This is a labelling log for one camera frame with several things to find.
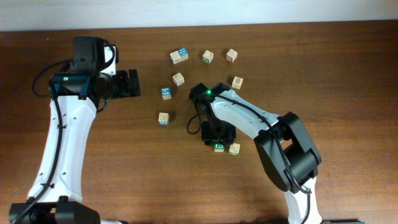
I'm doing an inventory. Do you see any wooden block green R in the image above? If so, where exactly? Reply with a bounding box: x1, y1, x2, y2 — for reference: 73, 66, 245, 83
214, 144, 225, 152

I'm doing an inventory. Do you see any wooden block green B K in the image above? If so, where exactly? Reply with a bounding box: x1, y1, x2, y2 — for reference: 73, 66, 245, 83
228, 143, 240, 156

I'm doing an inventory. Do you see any wooden block blue D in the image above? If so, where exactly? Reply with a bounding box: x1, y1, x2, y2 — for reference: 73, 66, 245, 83
158, 113, 170, 125

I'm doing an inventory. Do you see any plain wooden block I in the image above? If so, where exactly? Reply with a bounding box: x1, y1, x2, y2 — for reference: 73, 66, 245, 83
231, 77, 243, 90

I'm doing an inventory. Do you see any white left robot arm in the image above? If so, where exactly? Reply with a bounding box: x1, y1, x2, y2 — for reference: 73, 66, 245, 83
9, 40, 141, 223

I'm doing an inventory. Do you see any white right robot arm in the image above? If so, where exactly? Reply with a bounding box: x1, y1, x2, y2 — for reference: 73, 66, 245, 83
189, 83, 322, 223

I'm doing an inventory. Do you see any wooden block blue 5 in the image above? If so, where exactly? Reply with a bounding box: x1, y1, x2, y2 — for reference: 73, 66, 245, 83
161, 87, 172, 100

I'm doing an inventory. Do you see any wooden block blue 2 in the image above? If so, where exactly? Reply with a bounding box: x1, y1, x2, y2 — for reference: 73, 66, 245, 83
172, 73, 185, 86

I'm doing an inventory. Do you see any wooden block blue 1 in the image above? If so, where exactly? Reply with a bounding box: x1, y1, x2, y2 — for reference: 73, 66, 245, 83
170, 51, 181, 64

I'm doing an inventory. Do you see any wooden block blue top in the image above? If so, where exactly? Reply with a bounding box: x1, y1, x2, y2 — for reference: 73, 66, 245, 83
178, 48, 189, 61

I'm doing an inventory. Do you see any wooden block green N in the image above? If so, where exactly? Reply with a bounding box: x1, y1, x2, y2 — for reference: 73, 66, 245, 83
202, 50, 214, 63

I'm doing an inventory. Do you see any wooden block red I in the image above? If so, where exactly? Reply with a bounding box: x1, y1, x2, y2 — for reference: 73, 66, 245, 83
226, 49, 238, 63

